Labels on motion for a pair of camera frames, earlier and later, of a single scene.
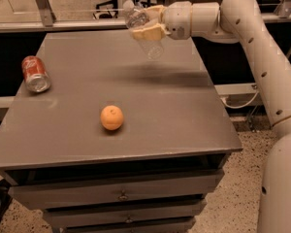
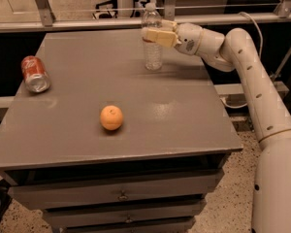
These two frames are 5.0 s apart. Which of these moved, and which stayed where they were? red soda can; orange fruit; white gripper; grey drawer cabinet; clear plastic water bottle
Moved: white gripper; clear plastic water bottle
Stayed: orange fruit; grey drawer cabinet; red soda can
